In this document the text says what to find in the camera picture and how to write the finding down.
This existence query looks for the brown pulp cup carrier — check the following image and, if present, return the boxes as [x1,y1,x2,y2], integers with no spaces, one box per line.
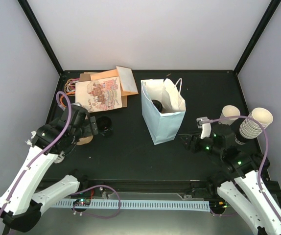
[75,117,93,145]

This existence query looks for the light blue paper bag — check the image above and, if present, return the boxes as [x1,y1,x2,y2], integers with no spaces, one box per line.
[140,78,186,145]

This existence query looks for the black lid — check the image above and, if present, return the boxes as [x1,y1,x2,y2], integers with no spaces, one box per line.
[151,99,163,113]

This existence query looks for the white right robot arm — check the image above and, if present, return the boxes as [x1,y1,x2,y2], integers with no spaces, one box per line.
[179,124,281,235]

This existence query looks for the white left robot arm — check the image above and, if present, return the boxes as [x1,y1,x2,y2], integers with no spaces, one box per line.
[0,103,98,233]

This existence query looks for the illustrated greeting card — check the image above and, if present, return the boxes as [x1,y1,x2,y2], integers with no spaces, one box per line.
[75,76,123,113]

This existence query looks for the rubber bands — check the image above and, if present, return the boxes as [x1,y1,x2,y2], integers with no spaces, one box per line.
[59,78,79,108]

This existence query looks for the brown cardboard sleeve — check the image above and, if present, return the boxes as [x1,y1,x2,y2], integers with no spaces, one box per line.
[79,72,94,82]

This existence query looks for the stack of white paper cups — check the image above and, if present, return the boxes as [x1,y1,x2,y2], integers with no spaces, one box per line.
[235,107,274,145]

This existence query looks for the white plastic cutlery pile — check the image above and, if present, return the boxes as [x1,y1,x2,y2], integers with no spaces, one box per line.
[23,130,65,164]

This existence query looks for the stack of black lids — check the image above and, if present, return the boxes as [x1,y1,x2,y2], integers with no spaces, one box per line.
[257,154,270,171]

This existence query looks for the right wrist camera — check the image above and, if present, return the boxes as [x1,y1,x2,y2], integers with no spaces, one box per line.
[196,117,211,139]

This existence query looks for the light blue cable duct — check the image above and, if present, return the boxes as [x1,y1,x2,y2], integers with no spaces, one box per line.
[52,198,210,212]

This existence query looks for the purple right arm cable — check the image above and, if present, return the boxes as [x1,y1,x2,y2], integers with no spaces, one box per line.
[199,116,281,233]

